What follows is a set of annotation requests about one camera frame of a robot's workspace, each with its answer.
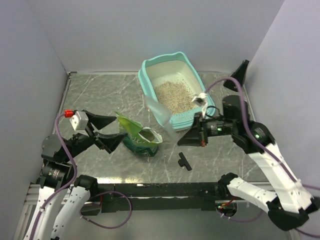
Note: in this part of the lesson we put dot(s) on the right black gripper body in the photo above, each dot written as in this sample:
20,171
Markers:
214,126

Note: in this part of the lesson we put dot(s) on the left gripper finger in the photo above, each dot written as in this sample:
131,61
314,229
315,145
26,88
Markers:
99,121
109,142

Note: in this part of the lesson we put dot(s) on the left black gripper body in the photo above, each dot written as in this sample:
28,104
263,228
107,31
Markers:
81,140

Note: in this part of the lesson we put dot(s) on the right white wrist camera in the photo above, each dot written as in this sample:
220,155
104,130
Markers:
201,100

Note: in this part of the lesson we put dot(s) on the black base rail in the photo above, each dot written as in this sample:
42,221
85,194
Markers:
161,196

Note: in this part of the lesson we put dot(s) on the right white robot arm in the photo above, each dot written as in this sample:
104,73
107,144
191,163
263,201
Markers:
289,204

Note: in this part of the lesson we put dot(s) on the black bag clip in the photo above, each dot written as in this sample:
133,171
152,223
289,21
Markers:
183,162

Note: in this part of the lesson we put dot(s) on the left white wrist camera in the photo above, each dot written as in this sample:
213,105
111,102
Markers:
78,119

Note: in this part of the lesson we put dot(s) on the cat litter in box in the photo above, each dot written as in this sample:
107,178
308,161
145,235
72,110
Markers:
175,96

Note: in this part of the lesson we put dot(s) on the clear plastic scoop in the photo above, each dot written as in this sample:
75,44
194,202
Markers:
163,116

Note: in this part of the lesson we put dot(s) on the teal litter box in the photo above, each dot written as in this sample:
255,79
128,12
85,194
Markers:
175,68

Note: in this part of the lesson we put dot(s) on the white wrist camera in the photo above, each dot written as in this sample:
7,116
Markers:
78,119
201,100

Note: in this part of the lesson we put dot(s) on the green cat litter bag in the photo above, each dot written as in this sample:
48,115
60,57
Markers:
141,140

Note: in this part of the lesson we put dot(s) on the black wedge stand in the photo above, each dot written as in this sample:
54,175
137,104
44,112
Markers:
239,74

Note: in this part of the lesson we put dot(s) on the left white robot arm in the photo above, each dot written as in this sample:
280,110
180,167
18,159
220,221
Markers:
62,192

